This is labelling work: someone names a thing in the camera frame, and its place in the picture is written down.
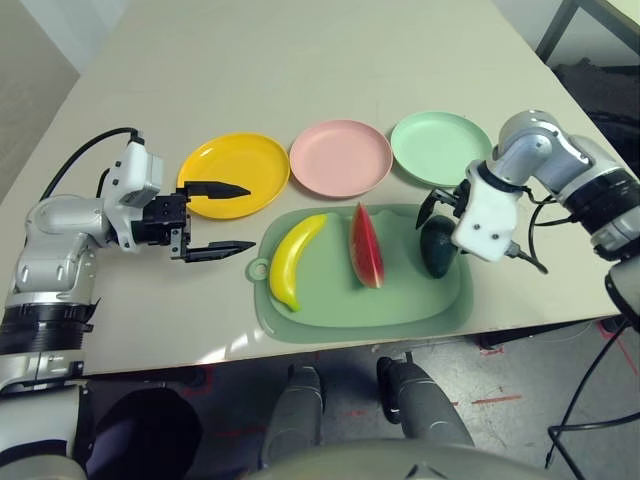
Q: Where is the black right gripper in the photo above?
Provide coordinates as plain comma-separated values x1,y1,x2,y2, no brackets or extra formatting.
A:
415,179,474,231

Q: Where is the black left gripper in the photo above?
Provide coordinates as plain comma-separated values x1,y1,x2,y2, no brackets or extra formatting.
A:
132,180,257,265

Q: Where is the dark green avocado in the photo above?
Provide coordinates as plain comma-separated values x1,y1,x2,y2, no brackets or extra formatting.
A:
418,215,459,279

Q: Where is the red watermelon slice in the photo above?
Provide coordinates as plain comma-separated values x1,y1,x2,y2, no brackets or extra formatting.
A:
348,201,386,290

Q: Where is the yellow toy banana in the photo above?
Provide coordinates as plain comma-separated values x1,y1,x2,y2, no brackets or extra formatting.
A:
269,213,329,313

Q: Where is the yellow plastic plate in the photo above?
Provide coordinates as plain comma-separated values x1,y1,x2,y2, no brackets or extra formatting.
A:
177,131,291,221

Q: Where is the mint green plastic plate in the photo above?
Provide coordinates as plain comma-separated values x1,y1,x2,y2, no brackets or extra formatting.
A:
390,110,494,189

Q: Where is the pink plastic plate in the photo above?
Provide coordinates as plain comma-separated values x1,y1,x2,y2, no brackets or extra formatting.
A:
289,118,393,200

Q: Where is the green cutting board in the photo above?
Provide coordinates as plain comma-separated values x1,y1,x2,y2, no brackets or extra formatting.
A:
245,203,475,345

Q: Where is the grey right robot leg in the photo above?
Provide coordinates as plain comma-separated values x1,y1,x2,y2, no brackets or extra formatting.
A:
375,349,476,451

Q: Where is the grey robot leg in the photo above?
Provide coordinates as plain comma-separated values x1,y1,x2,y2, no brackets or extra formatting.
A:
262,364,324,461
375,349,476,451

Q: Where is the grey left robot leg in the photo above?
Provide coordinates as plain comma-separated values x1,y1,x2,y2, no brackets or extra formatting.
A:
262,364,324,461

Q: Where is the side table with black legs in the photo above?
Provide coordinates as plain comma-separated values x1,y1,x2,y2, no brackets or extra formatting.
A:
534,0,640,66

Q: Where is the dark navy rounded object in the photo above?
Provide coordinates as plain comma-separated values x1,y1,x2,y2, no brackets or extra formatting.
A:
92,388,204,480

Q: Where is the grey robot torso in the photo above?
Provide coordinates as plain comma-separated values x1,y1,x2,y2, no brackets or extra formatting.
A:
239,438,551,480

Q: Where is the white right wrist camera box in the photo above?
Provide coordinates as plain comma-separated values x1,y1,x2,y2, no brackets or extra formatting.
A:
451,164,520,262

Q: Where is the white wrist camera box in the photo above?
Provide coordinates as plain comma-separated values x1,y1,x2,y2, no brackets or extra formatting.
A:
451,164,520,262
102,140,165,249

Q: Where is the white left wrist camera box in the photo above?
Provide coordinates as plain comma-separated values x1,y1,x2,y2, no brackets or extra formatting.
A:
102,140,165,249

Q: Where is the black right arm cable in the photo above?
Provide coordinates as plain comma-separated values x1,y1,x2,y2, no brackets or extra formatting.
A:
509,187,640,464

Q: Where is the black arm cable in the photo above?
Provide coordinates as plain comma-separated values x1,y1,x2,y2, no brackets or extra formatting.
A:
509,187,640,464
38,127,146,204

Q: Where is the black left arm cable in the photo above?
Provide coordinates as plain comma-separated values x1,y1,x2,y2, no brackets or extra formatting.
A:
38,127,146,204

